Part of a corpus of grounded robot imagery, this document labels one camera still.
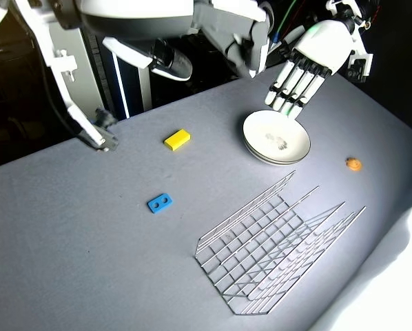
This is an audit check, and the green cable with blue plug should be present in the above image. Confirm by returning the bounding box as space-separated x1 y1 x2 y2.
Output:
274 0 298 41

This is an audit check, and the silver wire dish rack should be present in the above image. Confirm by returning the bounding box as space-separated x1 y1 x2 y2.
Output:
194 170 367 317

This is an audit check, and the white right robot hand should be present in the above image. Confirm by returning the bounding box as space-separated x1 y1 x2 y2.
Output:
79 0 272 82

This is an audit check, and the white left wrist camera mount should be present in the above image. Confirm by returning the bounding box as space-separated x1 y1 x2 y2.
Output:
347 51 375 83

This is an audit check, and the thin red left arm wire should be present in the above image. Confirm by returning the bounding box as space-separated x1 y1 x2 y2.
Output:
288 0 312 34

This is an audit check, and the blue block with two holes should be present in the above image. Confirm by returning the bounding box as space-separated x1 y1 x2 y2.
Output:
147 192 174 215

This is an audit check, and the white plate with stain marks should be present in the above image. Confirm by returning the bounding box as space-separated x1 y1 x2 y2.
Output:
242 110 311 163

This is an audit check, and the yellow rectangular block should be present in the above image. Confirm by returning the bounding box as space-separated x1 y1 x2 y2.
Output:
163 128 192 152

